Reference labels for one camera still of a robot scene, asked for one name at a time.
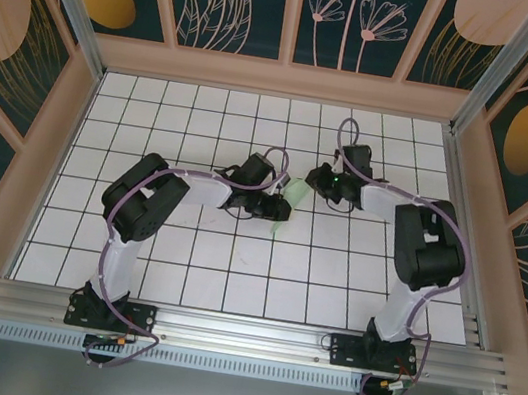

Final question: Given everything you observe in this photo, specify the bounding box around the green square paper sheet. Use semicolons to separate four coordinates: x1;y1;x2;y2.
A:
270;173;317;240

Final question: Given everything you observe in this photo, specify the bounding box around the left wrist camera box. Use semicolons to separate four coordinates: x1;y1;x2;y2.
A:
268;170;294;199

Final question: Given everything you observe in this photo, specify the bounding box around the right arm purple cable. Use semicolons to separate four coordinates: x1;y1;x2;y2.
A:
293;115;489;395

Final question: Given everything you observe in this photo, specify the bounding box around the aluminium side rail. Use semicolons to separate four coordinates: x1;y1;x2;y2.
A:
408;125;522;353

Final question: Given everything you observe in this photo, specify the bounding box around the aluminium mounting rail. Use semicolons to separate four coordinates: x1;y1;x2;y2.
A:
0;268;520;395

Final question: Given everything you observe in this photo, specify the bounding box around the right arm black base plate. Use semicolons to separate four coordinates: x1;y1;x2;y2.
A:
325;330;423;381

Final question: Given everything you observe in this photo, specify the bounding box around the slotted grey cable duct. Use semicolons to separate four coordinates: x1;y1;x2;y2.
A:
0;315;370;395

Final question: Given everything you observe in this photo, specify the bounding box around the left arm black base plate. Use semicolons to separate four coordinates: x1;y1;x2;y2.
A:
62;290;161;340

